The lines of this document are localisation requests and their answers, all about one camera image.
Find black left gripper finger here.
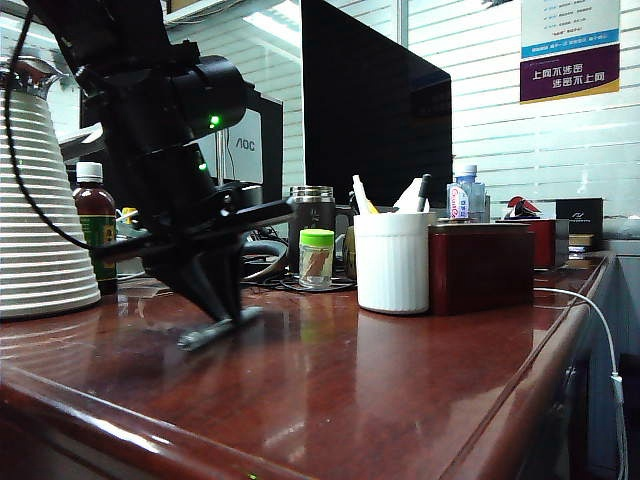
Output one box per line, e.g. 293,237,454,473
199,241,245,322
146,253,225,322

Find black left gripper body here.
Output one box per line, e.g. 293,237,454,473
88,182,297,267

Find clear pen white cap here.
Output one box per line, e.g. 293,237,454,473
177,305,265,351

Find white ribbed pen holder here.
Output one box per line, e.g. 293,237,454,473
353,211,437,315

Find black headphones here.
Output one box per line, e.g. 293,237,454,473
242,241,290,284

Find white power strip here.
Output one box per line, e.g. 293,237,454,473
115,252,149,279

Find silver monitor stand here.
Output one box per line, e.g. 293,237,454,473
214,130,226,186

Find clear jar green lid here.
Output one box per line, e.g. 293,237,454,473
298,229,335,291

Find black AOC monitor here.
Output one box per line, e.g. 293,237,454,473
79,89,285,216

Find dark steel thermos cup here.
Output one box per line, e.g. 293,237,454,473
288,185,336,274

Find brown bottle green label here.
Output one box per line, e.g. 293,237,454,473
72,161,119,296

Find brass round ornament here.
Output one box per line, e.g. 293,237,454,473
342,225,357,279

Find grey model aircraft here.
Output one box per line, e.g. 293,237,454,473
58,124,106,161

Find white ribbed thermos jug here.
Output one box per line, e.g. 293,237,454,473
0,55,103,321

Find white folded paper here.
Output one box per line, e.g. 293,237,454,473
392,178,424,214

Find large black monitor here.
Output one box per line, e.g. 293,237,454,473
300,0,454,209

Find black marker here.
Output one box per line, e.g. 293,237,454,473
417,173,433,214

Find dark red wooden box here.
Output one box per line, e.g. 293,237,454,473
427,223,536,316

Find clear water bottle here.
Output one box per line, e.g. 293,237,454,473
446,164,487,224

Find red folded ornament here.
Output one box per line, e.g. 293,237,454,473
503,196,544,221

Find red gift box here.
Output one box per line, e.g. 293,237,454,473
495,218,570,271

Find black box with logo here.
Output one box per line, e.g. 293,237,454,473
555,198,605,251

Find black wire coaster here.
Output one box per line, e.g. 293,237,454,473
249,277,359,294

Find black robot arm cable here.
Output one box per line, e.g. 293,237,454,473
3,9,94,251

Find white charging cable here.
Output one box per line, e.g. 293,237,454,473
534,286,630,480

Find purple and white wall poster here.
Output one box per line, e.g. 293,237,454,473
519,0,621,105

